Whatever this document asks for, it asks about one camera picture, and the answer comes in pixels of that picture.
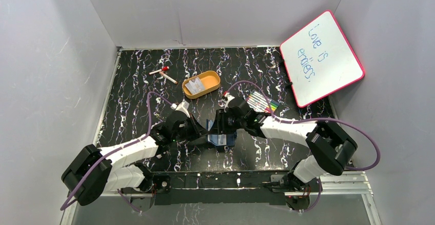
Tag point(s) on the pack of coloured markers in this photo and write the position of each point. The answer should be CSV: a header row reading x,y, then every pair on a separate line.
x,y
260,103

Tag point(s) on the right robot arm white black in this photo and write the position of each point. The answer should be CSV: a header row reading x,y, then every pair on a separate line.
x,y
330,146

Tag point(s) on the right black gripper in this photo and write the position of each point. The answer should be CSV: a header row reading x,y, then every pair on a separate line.
x,y
223,115

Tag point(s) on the red capped marker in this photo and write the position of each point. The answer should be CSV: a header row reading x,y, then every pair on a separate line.
x,y
165,68

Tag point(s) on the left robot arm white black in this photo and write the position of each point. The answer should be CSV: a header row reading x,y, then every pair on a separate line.
x,y
98,170

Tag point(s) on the blue leather card holder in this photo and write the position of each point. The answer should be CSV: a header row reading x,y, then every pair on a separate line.
x,y
221,137

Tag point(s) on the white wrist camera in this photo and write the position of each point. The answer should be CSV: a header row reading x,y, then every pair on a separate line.
x,y
183,107
227,97

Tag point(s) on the orange oval tray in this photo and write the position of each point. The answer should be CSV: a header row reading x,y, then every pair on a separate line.
x,y
210,79

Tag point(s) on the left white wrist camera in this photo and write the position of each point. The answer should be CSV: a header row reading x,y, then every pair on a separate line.
x,y
183,107

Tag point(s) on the pink framed whiteboard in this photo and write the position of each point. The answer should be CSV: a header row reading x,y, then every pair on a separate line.
x,y
319,60

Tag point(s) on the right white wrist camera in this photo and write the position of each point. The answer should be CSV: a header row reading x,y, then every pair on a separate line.
x,y
227,97

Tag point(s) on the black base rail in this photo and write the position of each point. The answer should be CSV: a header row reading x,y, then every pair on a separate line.
x,y
274,187

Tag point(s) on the white marker pen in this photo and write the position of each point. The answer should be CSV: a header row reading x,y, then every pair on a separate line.
x,y
163,74

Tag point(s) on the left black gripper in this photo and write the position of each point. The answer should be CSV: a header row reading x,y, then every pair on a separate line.
x,y
194,127

